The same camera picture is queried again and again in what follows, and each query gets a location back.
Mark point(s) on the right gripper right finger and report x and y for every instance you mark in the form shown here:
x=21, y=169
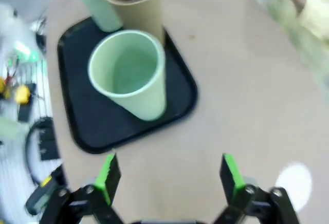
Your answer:
x=231, y=180

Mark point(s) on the light green plastic cup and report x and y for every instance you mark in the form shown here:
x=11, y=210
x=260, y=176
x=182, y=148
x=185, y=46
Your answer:
x=144, y=103
x=102, y=10

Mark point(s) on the person in yellow shirt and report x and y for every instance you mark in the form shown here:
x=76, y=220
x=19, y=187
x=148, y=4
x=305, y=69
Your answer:
x=316, y=16

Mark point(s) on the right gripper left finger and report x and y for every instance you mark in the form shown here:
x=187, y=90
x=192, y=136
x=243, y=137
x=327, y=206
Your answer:
x=106, y=180

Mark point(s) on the black plastic tray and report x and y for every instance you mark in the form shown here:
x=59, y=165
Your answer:
x=102, y=129

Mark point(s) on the white paper coaster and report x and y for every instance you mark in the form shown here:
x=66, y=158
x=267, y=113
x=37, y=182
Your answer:
x=293, y=185

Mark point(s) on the black yellow handheld device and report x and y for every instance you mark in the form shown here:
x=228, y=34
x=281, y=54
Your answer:
x=38, y=198

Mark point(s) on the yellow connector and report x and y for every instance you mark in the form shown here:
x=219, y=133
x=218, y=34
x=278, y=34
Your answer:
x=21, y=94

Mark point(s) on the brown plastic cup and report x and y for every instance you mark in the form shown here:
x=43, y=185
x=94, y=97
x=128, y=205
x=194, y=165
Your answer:
x=144, y=16

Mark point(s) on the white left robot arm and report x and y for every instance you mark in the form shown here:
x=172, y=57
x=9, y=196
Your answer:
x=15, y=28

